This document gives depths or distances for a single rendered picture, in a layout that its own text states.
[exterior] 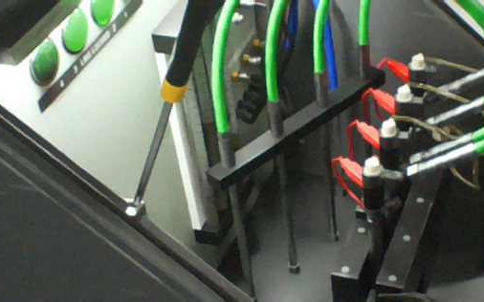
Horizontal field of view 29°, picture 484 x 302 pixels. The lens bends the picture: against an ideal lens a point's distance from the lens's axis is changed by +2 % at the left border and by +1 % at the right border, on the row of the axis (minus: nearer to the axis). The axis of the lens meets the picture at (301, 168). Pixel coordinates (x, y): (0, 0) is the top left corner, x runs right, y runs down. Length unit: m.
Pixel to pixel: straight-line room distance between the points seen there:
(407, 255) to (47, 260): 0.52
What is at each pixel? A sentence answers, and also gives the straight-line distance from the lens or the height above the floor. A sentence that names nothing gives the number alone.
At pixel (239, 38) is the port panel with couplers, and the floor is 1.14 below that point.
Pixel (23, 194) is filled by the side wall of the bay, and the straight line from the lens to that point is 0.86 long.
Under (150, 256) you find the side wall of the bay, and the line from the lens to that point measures 0.85.
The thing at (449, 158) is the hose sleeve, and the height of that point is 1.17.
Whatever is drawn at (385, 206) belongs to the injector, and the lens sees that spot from 1.17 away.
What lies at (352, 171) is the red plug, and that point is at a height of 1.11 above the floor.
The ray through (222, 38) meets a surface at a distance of 1.10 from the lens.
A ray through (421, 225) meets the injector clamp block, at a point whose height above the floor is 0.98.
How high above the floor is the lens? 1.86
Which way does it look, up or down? 39 degrees down
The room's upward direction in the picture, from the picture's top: 6 degrees counter-clockwise
